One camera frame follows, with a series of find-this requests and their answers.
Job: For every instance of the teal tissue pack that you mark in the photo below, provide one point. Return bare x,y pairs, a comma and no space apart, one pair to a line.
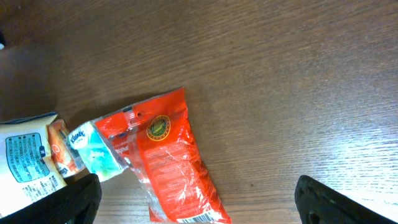
96,152

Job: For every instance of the red snack bag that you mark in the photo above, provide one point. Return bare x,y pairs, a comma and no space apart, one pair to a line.
156,139

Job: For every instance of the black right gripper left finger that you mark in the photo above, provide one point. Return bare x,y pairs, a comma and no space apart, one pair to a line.
75,203

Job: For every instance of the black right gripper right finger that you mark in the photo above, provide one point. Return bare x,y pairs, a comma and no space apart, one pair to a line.
317,203

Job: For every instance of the yellow snack bag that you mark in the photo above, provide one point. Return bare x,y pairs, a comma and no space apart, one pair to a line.
28,172

